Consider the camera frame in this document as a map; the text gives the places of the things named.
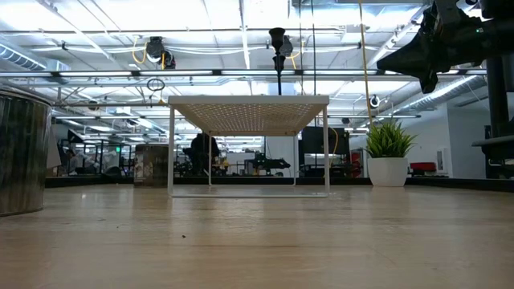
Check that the black green background machine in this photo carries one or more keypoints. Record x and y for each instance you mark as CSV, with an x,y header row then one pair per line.
x,y
265,164

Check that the silver cylindrical candle holder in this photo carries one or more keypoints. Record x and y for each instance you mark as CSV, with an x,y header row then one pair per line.
x,y
24,152
152,164

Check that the person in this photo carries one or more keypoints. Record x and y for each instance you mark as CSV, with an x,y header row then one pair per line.
x,y
202,150

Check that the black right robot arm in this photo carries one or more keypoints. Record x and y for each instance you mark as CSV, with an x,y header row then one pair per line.
x,y
498,112

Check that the green plant in white pot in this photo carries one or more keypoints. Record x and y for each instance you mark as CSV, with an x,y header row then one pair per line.
x,y
387,170

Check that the white perforated metal shelf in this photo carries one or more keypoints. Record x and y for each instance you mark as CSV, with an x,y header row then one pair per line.
x,y
249,99

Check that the black aluminium table frame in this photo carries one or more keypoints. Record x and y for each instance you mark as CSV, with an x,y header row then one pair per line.
x,y
462,184

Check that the black background cabinet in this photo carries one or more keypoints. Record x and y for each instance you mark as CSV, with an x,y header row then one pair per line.
x,y
321,140

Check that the small black ceiling reel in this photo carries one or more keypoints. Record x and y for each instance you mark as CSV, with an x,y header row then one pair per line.
x,y
374,101

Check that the red background box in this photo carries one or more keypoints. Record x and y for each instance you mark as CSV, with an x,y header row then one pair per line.
x,y
423,167

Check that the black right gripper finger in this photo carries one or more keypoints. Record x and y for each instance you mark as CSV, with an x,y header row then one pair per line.
x,y
429,83
417,58

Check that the white wall panel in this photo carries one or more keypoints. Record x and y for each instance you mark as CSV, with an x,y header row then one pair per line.
x,y
442,160

